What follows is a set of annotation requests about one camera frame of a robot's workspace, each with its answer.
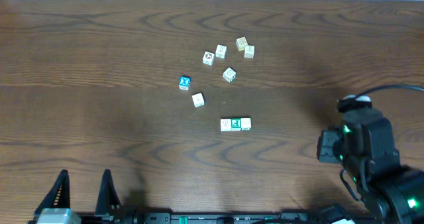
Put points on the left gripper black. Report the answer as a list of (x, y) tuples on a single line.
[(48, 200)]

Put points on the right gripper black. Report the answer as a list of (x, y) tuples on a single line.
[(332, 136)]

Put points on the green Z letter block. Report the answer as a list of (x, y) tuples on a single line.
[(245, 123)]

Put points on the green E letter block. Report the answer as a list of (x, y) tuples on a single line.
[(235, 124)]

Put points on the wooden block with brown drawing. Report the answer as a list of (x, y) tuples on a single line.
[(225, 125)]

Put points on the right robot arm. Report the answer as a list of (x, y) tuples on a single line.
[(394, 196)]

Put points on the plain wooden picture block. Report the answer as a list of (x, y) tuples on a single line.
[(249, 51)]

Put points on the yellow edged wooden block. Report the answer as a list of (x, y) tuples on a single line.
[(241, 43)]

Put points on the red edged wooden block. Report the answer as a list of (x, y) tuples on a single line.
[(198, 99)]

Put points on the wooden umbrella picture block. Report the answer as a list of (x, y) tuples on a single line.
[(221, 51)]

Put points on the wooden block with red circle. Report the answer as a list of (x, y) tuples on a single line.
[(208, 58)]

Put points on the blue X letter block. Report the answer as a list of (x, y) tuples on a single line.
[(184, 83)]

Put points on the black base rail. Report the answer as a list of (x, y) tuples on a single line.
[(231, 218)]

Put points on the wooden block with green ring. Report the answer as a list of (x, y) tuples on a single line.
[(229, 74)]

